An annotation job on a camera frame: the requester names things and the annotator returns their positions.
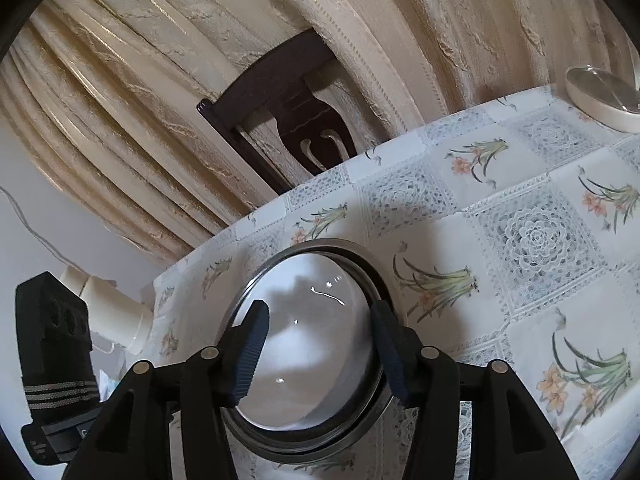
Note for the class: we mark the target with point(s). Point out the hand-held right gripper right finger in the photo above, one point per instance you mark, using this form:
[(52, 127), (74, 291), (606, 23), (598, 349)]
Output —
[(395, 365)]

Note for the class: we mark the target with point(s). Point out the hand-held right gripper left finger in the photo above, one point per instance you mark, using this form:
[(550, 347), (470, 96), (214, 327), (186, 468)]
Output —
[(252, 350)]

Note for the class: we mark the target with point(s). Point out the small steel bowl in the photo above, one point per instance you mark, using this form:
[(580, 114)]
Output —
[(300, 439)]

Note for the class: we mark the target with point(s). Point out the large steel bowl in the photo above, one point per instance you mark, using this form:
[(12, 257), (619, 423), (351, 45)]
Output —
[(345, 246)]

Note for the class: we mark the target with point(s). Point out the white thermos flask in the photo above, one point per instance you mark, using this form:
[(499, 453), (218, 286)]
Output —
[(115, 315)]

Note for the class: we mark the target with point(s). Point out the floral lace tablecloth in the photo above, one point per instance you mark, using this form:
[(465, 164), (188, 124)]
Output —
[(500, 285)]

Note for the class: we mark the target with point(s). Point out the dark wooden chair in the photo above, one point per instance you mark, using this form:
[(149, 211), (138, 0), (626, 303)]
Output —
[(270, 90)]

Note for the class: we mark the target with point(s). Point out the beige curtain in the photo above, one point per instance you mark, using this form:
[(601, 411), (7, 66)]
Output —
[(425, 35)]

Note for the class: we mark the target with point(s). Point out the glass electric kettle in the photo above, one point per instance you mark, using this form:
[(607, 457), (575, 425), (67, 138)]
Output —
[(600, 97)]

